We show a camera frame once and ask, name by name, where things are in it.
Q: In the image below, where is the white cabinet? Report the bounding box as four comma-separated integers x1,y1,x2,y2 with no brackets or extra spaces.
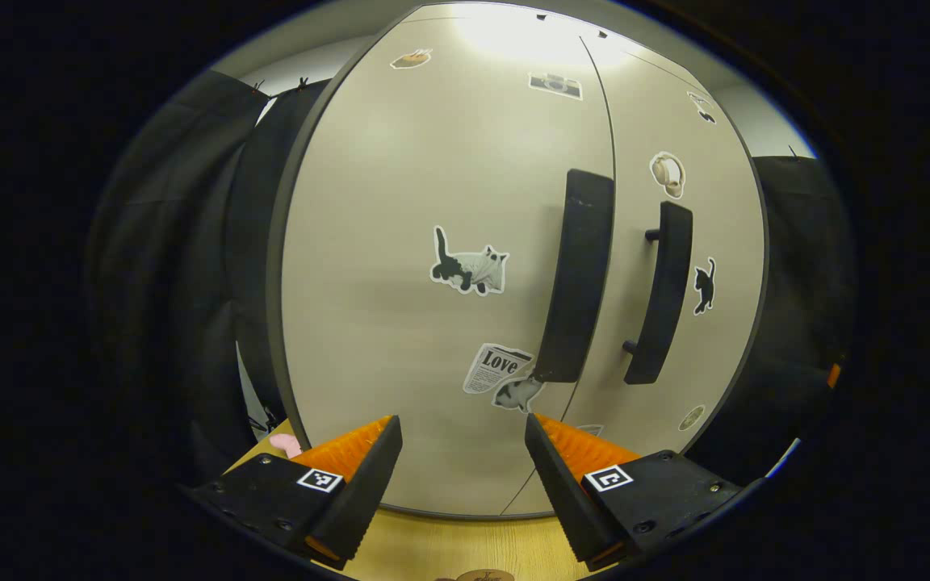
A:
266,0,771,519

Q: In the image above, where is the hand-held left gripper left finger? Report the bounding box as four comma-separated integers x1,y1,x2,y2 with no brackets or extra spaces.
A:
182,415,404,570

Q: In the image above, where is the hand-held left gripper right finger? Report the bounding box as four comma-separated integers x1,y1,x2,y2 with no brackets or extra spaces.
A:
524,413,748,570

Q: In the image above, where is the black door handle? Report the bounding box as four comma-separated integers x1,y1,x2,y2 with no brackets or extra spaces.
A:
534,169,616,384
622,202,693,386

